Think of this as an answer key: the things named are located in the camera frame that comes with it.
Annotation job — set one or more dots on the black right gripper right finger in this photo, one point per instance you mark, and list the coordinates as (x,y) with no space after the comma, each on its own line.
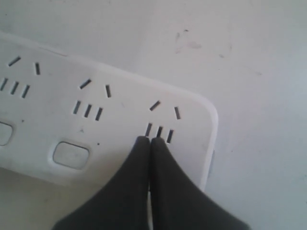
(177,203)

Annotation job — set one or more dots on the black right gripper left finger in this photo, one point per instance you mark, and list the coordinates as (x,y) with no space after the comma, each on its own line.
(122,203)

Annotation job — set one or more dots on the white five-outlet power strip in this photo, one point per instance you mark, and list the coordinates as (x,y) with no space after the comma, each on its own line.
(69,120)

